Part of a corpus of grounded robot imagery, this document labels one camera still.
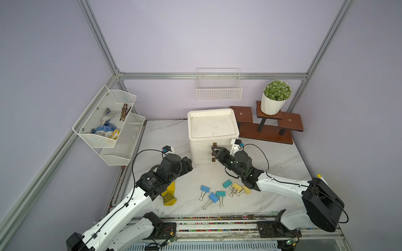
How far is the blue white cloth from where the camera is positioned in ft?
2.33

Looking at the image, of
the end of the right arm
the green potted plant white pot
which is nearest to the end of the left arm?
the end of the right arm

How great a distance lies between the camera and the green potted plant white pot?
2.73 ft

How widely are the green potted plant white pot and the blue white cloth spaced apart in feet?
2.63
